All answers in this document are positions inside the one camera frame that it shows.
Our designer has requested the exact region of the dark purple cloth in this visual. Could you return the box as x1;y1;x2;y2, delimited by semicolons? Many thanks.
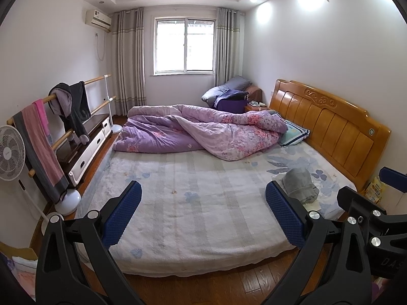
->
214;89;250;114

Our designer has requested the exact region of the cardboard box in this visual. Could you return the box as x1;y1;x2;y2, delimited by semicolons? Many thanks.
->
0;241;39;299

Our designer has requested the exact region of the air conditioner cable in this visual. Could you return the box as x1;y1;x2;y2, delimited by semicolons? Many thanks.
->
95;32;106;62

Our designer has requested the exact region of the white and dark cabinet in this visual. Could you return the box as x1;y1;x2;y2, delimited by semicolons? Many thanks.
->
55;113;112;187

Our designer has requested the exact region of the bed with pale floral sheet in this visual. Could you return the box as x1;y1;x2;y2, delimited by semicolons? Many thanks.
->
75;140;357;277

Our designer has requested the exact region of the grey-green garment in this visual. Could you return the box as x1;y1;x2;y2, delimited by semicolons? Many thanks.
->
281;167;320;204

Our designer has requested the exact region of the black jacket with lilac lining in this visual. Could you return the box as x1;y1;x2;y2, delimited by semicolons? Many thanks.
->
48;81;92;144

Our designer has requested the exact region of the grey striped curtain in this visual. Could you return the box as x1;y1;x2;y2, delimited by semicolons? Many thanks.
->
111;8;147;117
214;7;246;87

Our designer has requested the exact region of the pale teal pillow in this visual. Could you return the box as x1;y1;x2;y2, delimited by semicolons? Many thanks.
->
279;120;311;148

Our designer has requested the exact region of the white air conditioner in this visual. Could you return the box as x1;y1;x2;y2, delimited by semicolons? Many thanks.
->
85;9;113;33

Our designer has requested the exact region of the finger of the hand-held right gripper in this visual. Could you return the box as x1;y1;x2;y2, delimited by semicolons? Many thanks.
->
337;186;388;227
378;166;407;195

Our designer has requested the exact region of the white standing fan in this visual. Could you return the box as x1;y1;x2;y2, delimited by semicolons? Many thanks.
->
0;125;61;236

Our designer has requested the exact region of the window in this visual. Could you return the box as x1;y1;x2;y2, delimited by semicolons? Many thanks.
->
153;17;214;76

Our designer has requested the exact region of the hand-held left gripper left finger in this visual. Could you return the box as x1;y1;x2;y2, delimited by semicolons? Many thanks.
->
35;180;146;305

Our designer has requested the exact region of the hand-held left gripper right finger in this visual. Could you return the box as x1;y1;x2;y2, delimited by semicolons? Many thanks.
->
264;180;373;305

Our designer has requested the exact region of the brown armchair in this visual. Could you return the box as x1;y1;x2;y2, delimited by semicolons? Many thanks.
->
247;85;263;102

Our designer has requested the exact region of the purple floral quilt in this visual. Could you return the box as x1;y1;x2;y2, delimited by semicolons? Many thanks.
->
113;103;288;161

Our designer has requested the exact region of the pink and grey towel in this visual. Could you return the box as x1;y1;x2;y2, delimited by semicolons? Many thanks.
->
13;99;70;204

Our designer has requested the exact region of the wooden nightstand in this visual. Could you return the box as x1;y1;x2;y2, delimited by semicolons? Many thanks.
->
244;104;271;114

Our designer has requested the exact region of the wooden bar clothes rack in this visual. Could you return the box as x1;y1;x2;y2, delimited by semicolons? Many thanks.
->
6;74;123;217

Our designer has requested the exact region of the wooden headboard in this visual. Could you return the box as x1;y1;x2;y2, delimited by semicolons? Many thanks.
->
269;79;391;192

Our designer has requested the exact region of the yellow package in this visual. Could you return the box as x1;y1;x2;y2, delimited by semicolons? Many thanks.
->
363;176;385;203

